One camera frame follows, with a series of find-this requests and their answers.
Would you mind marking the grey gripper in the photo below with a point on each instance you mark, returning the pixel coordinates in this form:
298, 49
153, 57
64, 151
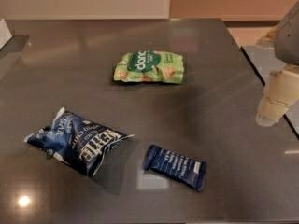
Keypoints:
289, 37

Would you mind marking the green rice chip bag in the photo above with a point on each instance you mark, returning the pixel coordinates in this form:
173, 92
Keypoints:
150, 66

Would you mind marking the blue kettle chip bag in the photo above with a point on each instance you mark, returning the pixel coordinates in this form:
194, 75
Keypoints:
78, 142

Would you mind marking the grey side table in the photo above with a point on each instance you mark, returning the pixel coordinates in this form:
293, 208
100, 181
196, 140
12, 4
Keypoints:
263, 62

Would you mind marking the dark blue snack bar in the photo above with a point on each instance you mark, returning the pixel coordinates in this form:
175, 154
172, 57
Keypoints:
182, 169

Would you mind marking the white box at left edge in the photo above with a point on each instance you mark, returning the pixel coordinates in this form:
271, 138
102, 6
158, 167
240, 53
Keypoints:
5, 34

